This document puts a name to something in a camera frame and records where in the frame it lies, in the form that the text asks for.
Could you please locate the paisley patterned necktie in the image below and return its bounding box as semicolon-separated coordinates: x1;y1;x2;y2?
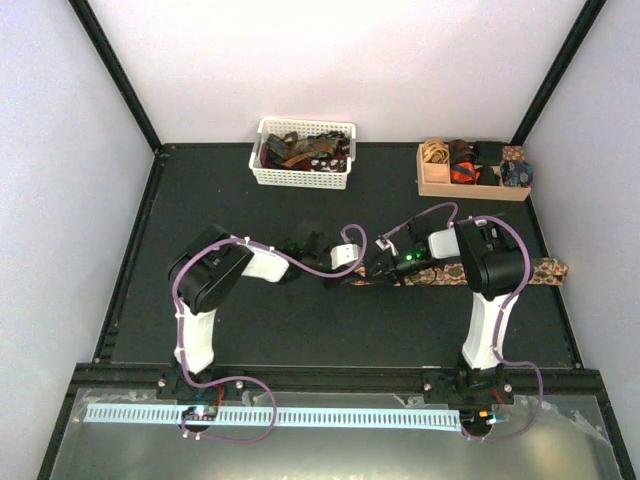
348;257;569;287

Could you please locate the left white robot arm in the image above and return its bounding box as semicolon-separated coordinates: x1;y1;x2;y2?
168;224;368;399

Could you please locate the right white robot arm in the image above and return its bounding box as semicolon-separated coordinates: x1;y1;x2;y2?
365;213;533;403

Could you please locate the pile of ties in basket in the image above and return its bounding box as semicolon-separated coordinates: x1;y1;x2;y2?
260;131;350;173

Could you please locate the orange blue rolled tie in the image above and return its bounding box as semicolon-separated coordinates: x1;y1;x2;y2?
449;161;478;185

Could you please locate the black rolled tie front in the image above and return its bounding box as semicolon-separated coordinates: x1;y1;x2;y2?
476;165;502;186

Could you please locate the black rolled tie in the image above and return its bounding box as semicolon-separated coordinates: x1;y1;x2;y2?
476;165;502;186
473;141;506;166

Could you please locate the white plastic basket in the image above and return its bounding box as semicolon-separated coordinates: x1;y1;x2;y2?
248;117;356;190

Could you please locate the dark red rolled tie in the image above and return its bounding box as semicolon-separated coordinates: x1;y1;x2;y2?
448;139;476;164

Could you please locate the wooden compartment tray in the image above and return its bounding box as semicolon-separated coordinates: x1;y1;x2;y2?
416;142;532;202

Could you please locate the blue patterned rolled tie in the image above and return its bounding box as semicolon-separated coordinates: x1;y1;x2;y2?
500;161;534;188

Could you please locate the brown patterned rolled tie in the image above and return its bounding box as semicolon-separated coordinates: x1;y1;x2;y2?
502;145;526;162

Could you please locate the clear acrylic sheet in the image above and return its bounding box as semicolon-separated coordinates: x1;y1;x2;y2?
42;389;623;479

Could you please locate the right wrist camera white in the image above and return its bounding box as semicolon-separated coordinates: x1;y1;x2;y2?
375;235;399;256

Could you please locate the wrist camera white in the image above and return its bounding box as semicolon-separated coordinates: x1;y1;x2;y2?
330;243;360;270
375;235;399;256

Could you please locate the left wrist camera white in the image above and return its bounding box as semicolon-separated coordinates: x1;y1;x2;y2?
330;243;360;270

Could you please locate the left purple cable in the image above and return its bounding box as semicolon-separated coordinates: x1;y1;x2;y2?
170;222;369;444

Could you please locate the purple cable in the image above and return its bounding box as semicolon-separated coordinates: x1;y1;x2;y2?
382;201;546;444
170;222;369;444

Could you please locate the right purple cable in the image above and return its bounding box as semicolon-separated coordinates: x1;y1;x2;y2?
382;201;546;444

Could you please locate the white slotted cable duct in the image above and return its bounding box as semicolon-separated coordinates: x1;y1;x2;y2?
83;404;461;432

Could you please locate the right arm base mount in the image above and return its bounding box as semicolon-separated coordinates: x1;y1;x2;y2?
421;368;514;408

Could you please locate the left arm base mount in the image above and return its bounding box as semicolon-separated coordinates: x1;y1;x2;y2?
156;369;246;405

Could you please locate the right black frame post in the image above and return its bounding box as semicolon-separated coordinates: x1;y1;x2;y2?
509;0;607;146

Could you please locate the black frame post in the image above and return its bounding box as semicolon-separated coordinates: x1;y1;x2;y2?
68;0;162;153
509;0;607;146

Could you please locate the left black frame post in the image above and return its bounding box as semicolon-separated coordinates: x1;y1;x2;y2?
68;0;162;153

